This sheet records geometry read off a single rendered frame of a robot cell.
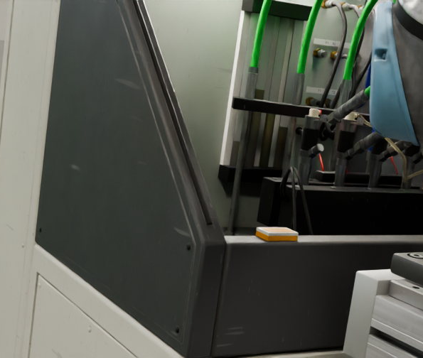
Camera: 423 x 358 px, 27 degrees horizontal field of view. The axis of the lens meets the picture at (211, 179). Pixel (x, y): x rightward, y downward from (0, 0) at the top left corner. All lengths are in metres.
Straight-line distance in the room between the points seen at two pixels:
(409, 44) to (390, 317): 0.29
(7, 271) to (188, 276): 0.71
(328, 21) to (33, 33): 0.59
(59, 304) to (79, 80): 0.38
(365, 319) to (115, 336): 0.53
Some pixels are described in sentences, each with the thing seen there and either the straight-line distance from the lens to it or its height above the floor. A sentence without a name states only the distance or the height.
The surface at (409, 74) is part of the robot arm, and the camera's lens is 0.74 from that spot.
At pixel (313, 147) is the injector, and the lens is 1.51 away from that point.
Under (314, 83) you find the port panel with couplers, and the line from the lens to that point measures 1.86.
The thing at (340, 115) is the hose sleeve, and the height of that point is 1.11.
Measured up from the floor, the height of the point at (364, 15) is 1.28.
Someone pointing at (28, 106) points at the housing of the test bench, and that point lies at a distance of 1.73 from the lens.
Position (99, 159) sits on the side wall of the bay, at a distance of 1.42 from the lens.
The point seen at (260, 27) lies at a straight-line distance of 1.67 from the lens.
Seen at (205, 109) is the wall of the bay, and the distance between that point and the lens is 1.73.
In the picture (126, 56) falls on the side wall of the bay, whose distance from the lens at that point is 1.35.
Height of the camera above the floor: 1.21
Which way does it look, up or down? 9 degrees down
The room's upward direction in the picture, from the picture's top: 8 degrees clockwise
